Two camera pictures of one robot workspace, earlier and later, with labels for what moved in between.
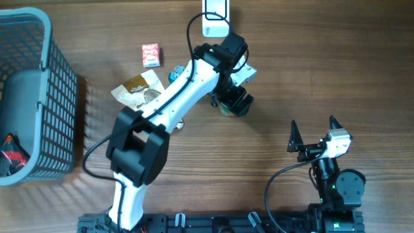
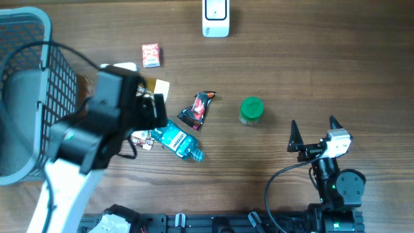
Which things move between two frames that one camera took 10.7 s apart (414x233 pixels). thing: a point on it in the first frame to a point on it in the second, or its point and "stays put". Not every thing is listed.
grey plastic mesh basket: [39, 96] stays put
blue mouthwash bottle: [178, 70] to [182, 143]
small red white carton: [151, 55] stays put
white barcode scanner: [214, 25] stays put
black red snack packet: [13, 156] to [194, 115]
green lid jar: [224, 109] to [251, 110]
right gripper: [295, 144] stays put
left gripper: [231, 101] to [145, 104]
